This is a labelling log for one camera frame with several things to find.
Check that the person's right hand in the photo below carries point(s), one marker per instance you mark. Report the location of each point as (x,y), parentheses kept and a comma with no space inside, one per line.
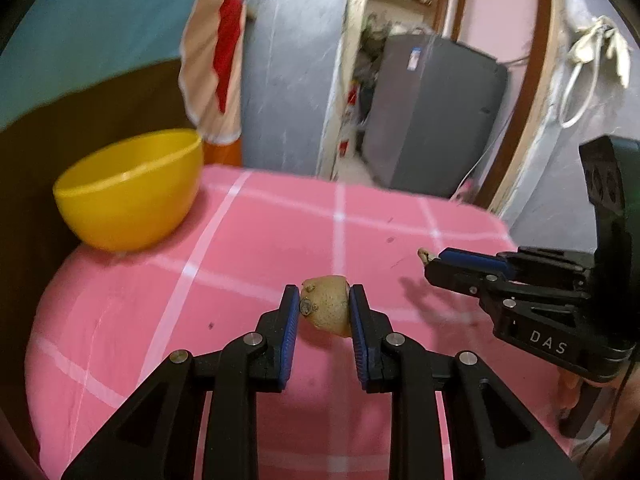
(570,390)

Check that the hanging dark clothes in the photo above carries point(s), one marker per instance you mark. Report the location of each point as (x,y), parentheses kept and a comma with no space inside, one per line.
(367,85)

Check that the dark brown panel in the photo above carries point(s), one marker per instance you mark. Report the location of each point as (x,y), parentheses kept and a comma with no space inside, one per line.
(30,170)

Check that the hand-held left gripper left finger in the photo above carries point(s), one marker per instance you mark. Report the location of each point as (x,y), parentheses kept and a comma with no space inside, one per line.
(290,340)

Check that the wooden door frame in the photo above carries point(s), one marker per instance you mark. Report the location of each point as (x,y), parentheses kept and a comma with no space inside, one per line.
(525,100)

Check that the teal cloth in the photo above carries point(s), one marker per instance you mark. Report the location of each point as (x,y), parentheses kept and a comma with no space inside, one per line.
(90,35)

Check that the yellow plastic bowl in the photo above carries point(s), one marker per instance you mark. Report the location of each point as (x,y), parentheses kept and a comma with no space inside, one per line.
(130,195)

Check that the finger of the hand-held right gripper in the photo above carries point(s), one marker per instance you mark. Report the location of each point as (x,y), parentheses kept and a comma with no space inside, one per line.
(460,280)
(475,260)

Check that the brown potato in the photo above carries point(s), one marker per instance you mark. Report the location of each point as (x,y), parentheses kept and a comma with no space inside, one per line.
(327,305)

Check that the pink checked tablecloth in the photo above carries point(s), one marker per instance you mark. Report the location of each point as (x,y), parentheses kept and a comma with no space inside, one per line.
(250,240)

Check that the grey refrigerator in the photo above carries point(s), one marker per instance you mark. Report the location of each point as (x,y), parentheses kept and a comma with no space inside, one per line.
(435,115)

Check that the red and cream striped cloth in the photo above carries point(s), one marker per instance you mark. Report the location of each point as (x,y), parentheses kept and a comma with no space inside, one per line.
(212,70)

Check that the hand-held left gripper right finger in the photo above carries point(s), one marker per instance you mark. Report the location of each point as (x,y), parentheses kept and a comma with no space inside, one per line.
(359,340)

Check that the orange object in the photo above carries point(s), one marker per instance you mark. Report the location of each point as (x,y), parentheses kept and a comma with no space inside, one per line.
(222,152)

